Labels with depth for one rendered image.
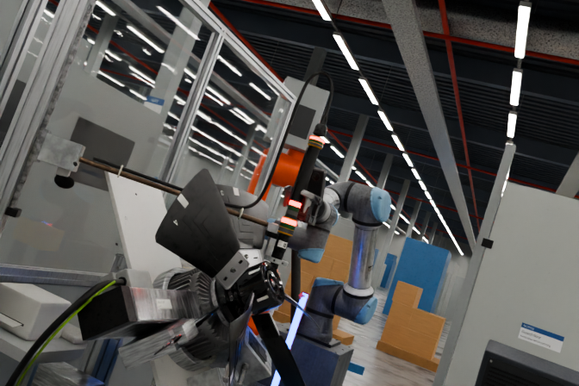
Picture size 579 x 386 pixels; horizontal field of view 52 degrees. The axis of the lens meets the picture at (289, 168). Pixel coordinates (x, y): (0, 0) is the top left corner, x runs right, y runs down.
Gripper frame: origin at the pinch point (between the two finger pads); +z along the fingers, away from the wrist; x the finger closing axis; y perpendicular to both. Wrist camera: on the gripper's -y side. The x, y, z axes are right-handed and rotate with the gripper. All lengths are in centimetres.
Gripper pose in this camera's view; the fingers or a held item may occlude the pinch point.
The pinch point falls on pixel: (295, 189)
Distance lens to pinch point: 163.8
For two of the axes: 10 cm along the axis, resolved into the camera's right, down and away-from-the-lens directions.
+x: -8.8, -2.6, 3.9
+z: -3.3, -2.3, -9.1
